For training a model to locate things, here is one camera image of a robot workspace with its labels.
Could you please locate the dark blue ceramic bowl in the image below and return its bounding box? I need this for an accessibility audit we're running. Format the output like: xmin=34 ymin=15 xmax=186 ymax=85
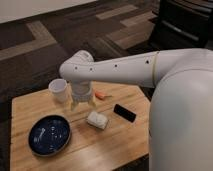
xmin=28 ymin=115 xmax=72 ymax=157

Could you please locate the black office chair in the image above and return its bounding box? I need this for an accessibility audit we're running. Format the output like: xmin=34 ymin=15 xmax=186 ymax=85
xmin=148 ymin=0 xmax=213 ymax=50

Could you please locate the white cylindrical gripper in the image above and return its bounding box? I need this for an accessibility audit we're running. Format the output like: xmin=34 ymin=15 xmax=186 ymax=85
xmin=71 ymin=82 xmax=96 ymax=111

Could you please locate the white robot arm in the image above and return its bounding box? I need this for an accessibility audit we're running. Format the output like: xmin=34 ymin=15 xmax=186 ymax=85
xmin=59 ymin=48 xmax=213 ymax=171

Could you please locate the black rectangular device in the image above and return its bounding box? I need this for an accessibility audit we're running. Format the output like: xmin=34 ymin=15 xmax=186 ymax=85
xmin=114 ymin=104 xmax=136 ymax=122

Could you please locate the white cup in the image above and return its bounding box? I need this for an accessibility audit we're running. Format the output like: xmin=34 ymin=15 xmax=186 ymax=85
xmin=48 ymin=79 xmax=68 ymax=103

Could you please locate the orange carrot toy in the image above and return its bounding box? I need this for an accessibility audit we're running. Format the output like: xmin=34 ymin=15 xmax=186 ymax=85
xmin=95 ymin=91 xmax=112 ymax=100

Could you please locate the white crumpled packet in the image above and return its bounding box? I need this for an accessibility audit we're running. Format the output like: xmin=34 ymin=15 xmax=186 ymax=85
xmin=87 ymin=111 xmax=108 ymax=129

